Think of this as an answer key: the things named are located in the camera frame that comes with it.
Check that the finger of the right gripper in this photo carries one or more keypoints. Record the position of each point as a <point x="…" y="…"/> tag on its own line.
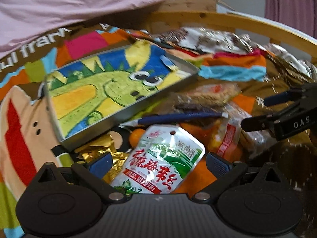
<point x="274" y="121"/>
<point x="283" y="97"/>

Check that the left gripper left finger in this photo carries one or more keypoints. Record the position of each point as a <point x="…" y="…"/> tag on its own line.
<point x="91" y="175"/>

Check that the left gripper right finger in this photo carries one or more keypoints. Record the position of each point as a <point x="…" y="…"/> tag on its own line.
<point x="227" y="175"/>

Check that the gold foil snack packet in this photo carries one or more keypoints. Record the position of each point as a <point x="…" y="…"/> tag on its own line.
<point x="113" y="143"/>

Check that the brown biscuit packet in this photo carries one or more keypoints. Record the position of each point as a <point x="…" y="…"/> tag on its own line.
<point x="208" y="95"/>

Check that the small orange tangerine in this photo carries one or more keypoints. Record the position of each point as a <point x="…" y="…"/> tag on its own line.
<point x="135" y="136"/>

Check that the white green seaweed snack packet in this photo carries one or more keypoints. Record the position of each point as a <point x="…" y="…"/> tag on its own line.
<point x="162" y="159"/>

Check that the blue tube with white cap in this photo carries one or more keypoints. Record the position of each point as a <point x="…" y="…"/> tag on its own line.
<point x="171" y="118"/>

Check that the clear packet of orange snacks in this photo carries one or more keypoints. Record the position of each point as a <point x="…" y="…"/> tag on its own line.
<point x="227" y="139"/>

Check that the floral satin quilt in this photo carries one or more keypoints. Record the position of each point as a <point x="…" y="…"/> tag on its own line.
<point x="212" y="42"/>

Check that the colourful paul frank blanket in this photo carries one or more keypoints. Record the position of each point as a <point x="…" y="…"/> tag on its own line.
<point x="27" y="137"/>

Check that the metal tray with dinosaur towel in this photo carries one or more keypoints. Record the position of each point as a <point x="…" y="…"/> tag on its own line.
<point x="89" y="96"/>

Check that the pink curtain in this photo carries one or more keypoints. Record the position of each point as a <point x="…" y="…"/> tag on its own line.
<point x="299" y="14"/>

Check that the pink bed sheet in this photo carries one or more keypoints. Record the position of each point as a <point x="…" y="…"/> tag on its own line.
<point x="23" y="20"/>

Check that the wooden bed frame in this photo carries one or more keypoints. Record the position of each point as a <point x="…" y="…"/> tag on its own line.
<point x="217" y="15"/>

